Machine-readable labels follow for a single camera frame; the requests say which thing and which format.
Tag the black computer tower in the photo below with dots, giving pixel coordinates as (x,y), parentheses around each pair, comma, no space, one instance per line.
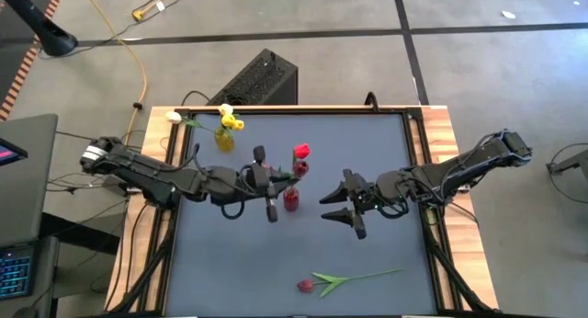
(257,81)

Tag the white paper scrap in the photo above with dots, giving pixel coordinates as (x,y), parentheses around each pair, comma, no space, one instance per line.
(507,14)

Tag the backlit keyboard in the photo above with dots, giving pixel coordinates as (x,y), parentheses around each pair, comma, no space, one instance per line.
(16,276)

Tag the dark mat orange edge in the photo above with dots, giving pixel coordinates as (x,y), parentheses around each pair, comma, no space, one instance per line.
(14,70)

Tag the black floor stand pole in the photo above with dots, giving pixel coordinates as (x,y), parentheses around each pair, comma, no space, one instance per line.
(41,26)

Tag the white artificial tulip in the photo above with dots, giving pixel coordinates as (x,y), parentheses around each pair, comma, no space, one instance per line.
(173,117)

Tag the yellow ribbed glass vase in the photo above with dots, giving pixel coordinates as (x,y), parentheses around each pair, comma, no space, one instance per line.
(224,142)

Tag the red ribbed glass vase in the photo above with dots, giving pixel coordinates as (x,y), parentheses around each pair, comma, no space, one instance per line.
(290,199)

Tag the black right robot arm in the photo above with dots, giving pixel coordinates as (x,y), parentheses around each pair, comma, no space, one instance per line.
(459,171)

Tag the black frame strut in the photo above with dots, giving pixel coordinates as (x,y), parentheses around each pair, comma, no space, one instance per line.
(448,265)
(147,262)

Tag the black table edge frame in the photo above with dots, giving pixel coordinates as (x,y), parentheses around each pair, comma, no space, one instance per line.
(298,110)

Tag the yellow artificial tulip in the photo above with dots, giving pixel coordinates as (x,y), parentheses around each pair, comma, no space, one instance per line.
(238,124)
(228,120)

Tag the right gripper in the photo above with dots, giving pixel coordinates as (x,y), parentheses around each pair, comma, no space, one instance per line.
(363,198)

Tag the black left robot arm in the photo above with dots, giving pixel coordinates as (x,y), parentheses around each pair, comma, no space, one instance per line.
(151,175)

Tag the cream artificial tulip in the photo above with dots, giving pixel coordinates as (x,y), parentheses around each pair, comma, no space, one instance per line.
(225,109)

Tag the small pink-lit screen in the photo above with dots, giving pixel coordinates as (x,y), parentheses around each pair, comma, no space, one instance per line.
(9,153)

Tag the wooden table board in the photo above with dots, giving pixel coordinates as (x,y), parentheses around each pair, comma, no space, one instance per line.
(436,139)

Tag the dark red artificial tulip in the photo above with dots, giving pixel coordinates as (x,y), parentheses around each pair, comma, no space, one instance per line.
(305,286)
(300,167)

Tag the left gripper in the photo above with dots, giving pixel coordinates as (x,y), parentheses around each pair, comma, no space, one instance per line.
(258,182)

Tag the bright red artificial tulip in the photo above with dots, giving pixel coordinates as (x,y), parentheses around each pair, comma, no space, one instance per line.
(301,150)

